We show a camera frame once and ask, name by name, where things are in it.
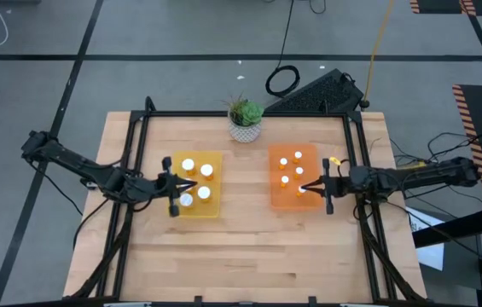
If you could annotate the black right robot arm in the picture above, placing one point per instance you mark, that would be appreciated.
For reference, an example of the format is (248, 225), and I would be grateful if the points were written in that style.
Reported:
(428, 175)

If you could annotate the small amber pill bottle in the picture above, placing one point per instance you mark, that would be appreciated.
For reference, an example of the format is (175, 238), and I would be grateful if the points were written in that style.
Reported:
(299, 170)
(284, 179)
(283, 161)
(297, 154)
(301, 190)

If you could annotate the orange plastic bin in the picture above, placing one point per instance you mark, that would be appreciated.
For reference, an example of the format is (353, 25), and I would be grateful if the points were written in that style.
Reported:
(309, 153)

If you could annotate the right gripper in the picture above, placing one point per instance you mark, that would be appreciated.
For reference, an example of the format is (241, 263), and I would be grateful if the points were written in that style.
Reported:
(338, 185)

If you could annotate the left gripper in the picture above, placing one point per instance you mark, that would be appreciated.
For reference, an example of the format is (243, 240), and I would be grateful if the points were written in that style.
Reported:
(161, 188)

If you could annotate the black beam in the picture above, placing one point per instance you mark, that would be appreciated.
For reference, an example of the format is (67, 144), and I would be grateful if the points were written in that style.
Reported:
(458, 226)

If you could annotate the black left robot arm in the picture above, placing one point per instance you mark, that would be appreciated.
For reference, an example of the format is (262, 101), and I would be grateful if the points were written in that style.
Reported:
(78, 164)

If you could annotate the succulent in patterned pot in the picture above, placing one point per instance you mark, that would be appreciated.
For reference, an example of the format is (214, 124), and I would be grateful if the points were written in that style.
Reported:
(245, 130)

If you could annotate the yellow plastic bin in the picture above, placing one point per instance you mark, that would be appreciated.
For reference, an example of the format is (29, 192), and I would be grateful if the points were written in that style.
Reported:
(217, 209)

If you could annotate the white paper sheet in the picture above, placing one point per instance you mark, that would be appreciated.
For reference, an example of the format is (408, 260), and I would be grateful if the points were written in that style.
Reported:
(430, 251)

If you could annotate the large amber pill bottle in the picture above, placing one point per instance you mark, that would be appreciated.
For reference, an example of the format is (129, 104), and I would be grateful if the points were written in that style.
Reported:
(204, 192)
(186, 199)
(188, 164)
(206, 170)

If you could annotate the black perforated metal case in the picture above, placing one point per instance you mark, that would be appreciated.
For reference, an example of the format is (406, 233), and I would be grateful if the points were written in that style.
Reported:
(321, 91)

